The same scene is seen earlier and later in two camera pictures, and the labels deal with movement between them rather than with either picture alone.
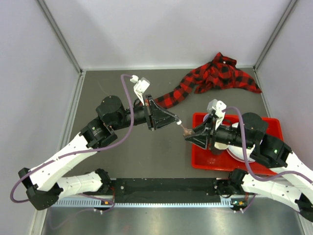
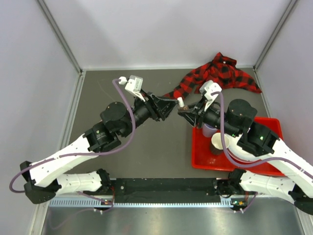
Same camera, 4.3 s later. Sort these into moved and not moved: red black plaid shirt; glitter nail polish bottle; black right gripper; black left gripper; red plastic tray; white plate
Moved: black left gripper; black right gripper; glitter nail polish bottle
Not moved: red plastic tray; white plate; red black plaid shirt
